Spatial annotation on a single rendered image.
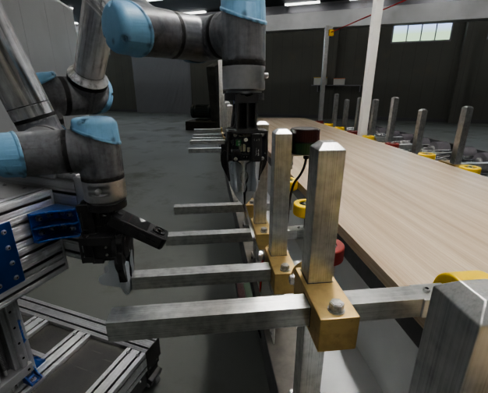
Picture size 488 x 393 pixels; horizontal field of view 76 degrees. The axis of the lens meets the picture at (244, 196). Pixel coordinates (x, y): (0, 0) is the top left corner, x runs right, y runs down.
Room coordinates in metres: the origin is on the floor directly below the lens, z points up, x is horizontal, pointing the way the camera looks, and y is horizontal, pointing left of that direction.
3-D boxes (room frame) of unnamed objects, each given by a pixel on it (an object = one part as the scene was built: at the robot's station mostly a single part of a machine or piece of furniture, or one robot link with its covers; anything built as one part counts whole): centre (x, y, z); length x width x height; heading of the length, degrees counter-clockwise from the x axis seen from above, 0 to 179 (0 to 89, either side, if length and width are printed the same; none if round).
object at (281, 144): (0.64, -0.08, 0.91); 0.04 x 0.04 x 0.48; 6
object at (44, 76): (0.97, 0.60, 1.20); 0.13 x 0.12 x 0.14; 138
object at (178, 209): (1.09, 0.04, 0.80); 0.44 x 0.03 x 0.04; 96
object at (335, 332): (0.37, -0.11, 0.94); 0.14 x 0.06 x 0.05; 6
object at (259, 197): (0.89, -0.05, 0.90); 0.04 x 0.04 x 0.48; 6
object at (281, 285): (0.62, -0.08, 0.84); 0.14 x 0.06 x 0.05; 6
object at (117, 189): (0.56, 0.26, 1.05); 0.08 x 0.08 x 0.05
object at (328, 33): (3.56, -0.86, 1.25); 0.09 x 0.08 x 1.10; 6
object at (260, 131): (0.58, 0.00, 1.16); 0.09 x 0.08 x 0.12; 6
